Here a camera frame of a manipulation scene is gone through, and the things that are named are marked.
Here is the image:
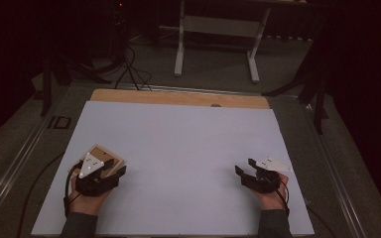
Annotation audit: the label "black floor cable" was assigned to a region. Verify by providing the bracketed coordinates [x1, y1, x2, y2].
[15, 151, 66, 238]

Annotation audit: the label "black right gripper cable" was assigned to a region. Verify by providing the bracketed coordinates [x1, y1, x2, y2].
[275, 178, 339, 238]

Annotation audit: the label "person's left hand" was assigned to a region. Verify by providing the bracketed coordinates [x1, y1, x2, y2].
[66, 176, 114, 216]

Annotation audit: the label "dark device with red light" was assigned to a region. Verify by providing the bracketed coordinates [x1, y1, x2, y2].
[111, 0, 129, 64]

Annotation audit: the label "white metal stand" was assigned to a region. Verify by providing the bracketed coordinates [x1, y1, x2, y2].
[173, 0, 273, 84]

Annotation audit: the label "black tripod stand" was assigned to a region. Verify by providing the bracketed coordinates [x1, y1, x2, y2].
[262, 43, 329, 136]

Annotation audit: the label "wooden picture frame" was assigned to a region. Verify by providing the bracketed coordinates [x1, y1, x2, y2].
[68, 144, 126, 180]

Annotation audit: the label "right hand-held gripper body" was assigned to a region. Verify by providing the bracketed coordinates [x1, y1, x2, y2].
[240, 157, 294, 194]

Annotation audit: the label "aluminium floor rail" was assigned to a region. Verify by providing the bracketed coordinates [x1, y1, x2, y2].
[302, 102, 367, 238]
[125, 83, 300, 99]
[0, 113, 53, 229]

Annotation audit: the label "person's right hand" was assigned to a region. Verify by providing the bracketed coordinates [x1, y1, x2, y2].
[250, 174, 291, 211]

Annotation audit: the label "white table board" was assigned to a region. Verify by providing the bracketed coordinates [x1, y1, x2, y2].
[31, 100, 316, 238]

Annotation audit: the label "black floor cables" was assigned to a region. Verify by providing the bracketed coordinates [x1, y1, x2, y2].
[113, 45, 154, 92]

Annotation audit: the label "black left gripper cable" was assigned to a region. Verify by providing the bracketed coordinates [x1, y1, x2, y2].
[63, 161, 84, 218]

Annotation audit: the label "dark floor plate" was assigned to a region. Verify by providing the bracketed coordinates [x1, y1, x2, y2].
[47, 115, 72, 130]

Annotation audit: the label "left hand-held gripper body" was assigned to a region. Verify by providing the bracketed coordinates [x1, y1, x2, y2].
[74, 152, 120, 198]

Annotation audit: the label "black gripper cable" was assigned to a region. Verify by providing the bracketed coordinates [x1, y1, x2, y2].
[275, 178, 339, 238]
[63, 161, 84, 218]

